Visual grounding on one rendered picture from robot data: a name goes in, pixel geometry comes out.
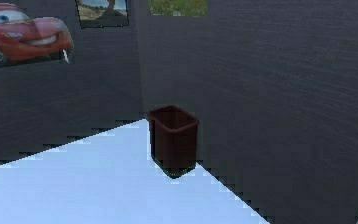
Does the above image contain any dark brown waste bin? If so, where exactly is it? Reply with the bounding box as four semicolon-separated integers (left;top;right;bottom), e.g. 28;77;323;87
146;104;200;179

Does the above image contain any window with green view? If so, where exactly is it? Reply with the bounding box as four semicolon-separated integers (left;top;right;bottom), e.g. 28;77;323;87
148;0;209;17

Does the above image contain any black framed landscape picture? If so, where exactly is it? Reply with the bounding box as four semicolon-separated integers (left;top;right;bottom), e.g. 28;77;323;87
74;0;130;29

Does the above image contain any red cartoon car poster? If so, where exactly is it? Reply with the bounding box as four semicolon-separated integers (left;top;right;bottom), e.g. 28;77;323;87
0;2;75;69

